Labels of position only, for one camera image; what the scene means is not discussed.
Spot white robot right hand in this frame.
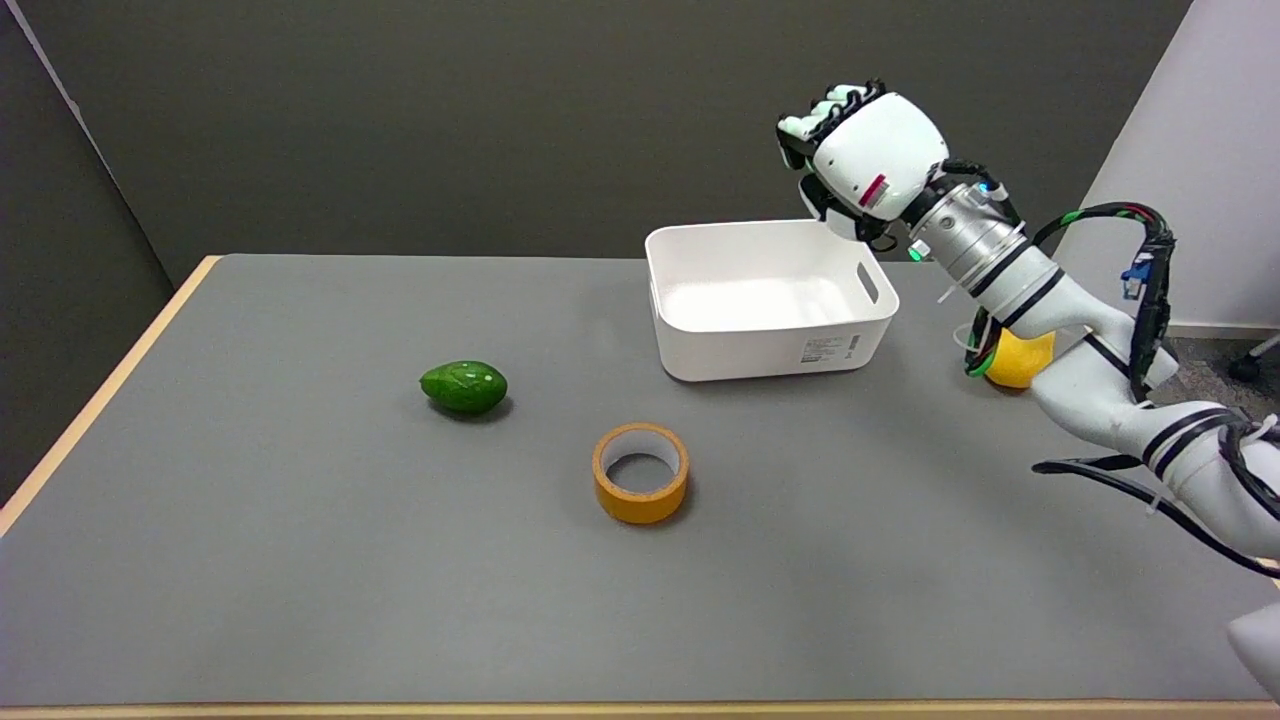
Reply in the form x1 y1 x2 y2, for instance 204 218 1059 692
776 82 951 247

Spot yellow tape roll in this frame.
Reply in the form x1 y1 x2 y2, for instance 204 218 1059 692
591 421 691 526

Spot white plastic bin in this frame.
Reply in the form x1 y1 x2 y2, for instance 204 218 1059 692
645 219 900 383

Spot yellow pear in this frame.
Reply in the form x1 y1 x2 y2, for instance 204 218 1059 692
984 328 1057 390

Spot black chair caster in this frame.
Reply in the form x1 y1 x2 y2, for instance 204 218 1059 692
1227 334 1280 384

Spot green avocado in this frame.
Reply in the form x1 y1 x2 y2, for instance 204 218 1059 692
419 360 509 417

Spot black cable bundle coloured wires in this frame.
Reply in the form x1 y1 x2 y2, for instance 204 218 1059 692
963 200 1177 403

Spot thin black cable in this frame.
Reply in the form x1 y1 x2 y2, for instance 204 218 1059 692
1032 454 1280 581

